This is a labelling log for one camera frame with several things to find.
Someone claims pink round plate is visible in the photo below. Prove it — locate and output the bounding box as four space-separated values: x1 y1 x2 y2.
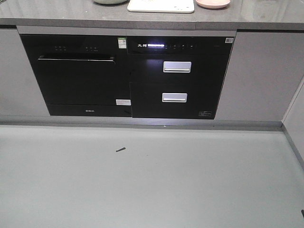
196 0 231 10

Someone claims cream bear serving tray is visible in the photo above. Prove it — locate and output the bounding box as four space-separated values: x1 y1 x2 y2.
127 0 195 13

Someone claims black drawer disinfection cabinet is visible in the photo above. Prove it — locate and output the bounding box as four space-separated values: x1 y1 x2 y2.
127 36 234 119

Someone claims black built-in dishwasher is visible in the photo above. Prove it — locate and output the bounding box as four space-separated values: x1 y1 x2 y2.
21 34 132 117

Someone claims pale green electric cooking pot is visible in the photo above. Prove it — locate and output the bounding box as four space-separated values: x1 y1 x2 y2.
93 0 128 5

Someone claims grey right cabinet door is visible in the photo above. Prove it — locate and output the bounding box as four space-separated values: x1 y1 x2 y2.
215 32 304 122

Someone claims grey cabinet door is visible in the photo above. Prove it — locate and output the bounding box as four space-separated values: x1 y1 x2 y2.
0 29 49 116
215 32 304 122

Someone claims grey left cabinet door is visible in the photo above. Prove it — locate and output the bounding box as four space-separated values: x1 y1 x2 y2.
0 29 49 116

